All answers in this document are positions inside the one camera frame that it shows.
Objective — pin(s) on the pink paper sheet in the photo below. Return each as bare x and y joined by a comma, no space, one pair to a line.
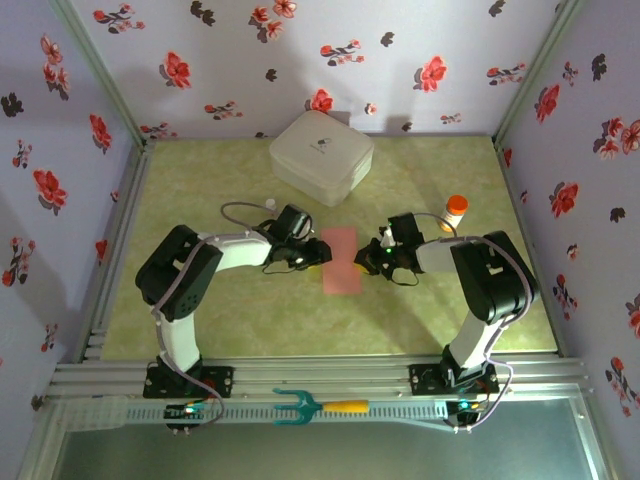
341,270

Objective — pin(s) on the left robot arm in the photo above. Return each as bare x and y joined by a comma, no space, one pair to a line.
180,340

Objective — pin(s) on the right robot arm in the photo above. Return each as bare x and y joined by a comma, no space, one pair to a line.
472,340

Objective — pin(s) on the orange capped pill bottle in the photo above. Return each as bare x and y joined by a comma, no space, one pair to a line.
454,210

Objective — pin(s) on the white plastic lidded box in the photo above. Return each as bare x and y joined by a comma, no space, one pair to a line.
320,155

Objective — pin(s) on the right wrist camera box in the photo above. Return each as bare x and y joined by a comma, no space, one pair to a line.
387,239

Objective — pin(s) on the aluminium mounting rail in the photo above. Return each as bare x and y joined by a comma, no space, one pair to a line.
325,375

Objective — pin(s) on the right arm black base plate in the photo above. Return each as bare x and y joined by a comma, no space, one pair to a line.
417,382

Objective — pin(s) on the aluminium side rail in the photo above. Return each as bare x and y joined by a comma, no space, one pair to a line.
516,200
132,200

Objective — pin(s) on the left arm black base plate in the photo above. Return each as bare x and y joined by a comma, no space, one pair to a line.
152,387

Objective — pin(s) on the aluminium frame post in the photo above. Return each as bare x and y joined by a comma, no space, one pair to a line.
532,75
131,125

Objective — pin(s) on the aluminium frame bar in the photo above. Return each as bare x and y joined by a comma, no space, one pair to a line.
42,450
599,450

